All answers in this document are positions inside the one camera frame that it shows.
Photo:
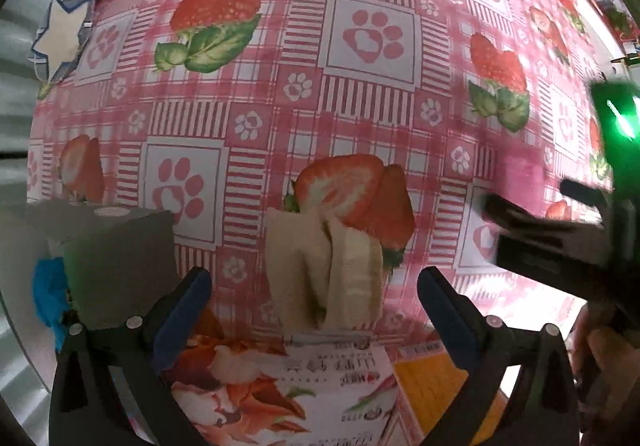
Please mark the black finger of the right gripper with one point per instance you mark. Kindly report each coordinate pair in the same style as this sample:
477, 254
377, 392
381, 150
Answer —
512, 217
582, 193

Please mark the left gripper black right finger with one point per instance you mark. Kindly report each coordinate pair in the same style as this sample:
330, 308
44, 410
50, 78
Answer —
542, 408

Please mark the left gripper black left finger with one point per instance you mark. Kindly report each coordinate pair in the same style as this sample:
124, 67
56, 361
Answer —
85, 406

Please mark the blue fuzzy cloth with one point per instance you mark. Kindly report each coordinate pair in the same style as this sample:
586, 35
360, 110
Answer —
49, 292

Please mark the cream yellow scrunchie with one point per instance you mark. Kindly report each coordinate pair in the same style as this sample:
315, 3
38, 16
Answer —
322, 274

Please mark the person's right hand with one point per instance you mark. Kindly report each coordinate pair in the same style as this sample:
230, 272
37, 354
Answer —
605, 365

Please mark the orange pink box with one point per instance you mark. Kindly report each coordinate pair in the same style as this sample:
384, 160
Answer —
428, 382

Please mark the grey storage box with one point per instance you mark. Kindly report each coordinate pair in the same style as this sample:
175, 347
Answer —
118, 261

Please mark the tissue pack with floral print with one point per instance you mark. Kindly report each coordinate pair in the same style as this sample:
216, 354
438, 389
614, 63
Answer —
246, 393

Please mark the pink strawberry paw tablecloth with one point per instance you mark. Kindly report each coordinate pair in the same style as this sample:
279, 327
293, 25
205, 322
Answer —
212, 109

